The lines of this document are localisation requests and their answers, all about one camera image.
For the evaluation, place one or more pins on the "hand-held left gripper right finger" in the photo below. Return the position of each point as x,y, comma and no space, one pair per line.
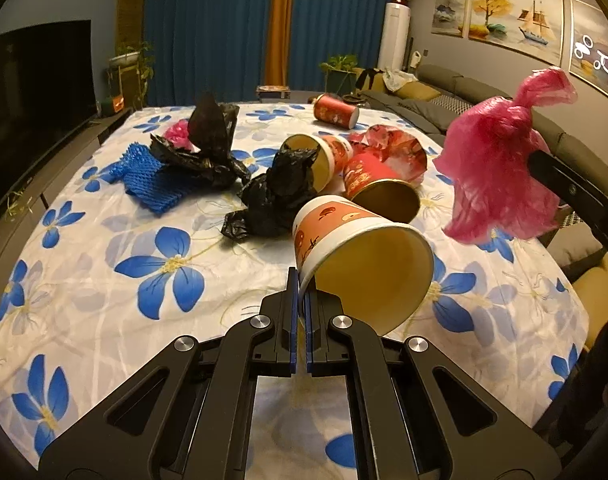
310,335

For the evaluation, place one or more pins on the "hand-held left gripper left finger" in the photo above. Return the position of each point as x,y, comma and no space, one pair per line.
294,327

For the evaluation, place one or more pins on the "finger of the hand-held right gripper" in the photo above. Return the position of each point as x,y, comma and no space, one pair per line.
579,195

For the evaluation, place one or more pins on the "large pink plastic bag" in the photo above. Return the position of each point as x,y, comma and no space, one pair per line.
494,170

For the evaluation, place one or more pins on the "orange printed paper cup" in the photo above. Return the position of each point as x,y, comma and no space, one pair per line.
379,270

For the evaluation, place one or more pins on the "blue foam net sleeve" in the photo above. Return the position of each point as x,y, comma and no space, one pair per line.
144,182

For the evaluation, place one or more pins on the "dark pleated plastic bag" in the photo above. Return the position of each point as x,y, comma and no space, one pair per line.
211,122

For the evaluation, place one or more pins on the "crumpled black plastic bag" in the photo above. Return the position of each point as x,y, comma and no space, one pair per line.
269,200
204,167

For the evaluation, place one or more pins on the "painting with white circles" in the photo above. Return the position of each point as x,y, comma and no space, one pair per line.
596,55

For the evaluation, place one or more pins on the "grey sofa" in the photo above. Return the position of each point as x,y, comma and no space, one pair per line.
464,90

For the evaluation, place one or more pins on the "black white patterned cushion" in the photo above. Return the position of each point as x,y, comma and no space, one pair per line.
449,104

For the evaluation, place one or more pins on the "red and cream paper cup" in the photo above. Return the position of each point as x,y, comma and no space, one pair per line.
330,157

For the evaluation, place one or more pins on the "crumpled red foil wrapper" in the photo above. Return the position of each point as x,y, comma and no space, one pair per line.
406,152

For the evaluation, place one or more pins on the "yellow tree sailboat painting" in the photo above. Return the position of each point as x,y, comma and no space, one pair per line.
514,20

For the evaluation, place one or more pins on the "white blue-flower tablecloth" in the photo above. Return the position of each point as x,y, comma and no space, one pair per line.
134,230

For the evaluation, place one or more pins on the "small yellow cushion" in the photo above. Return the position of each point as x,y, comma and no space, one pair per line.
420,91

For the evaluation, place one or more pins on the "white clothes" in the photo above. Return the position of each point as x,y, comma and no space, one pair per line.
398,79

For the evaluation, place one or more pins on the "grey landscape painting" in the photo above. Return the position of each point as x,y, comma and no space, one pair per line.
449,10

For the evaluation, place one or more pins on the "small pink plastic bag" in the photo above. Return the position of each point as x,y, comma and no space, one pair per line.
176,132

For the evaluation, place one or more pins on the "flat printed box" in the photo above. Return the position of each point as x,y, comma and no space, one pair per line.
273,91

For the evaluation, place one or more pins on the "black garment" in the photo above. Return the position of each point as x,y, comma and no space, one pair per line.
370,79

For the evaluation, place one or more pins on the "white tower air conditioner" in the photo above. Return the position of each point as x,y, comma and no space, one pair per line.
394,35

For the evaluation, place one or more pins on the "green plant in dark pot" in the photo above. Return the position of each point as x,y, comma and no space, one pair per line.
340,67

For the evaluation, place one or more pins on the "grey television cabinet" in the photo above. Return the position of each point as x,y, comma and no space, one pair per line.
91,132

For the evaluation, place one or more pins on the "small orange box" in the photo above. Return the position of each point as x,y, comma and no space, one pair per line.
119,104

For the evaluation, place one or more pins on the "blue curtain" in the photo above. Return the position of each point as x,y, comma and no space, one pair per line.
344,10
209,25

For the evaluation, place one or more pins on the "orange curtain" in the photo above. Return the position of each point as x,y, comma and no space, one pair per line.
280,20

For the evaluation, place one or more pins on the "trailing plant in white bowl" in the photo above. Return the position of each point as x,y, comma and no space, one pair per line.
134,55

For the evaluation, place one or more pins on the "black flat television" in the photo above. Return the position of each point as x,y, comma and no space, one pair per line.
34,110

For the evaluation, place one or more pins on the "brown wooden panel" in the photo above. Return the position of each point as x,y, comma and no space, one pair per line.
130,10

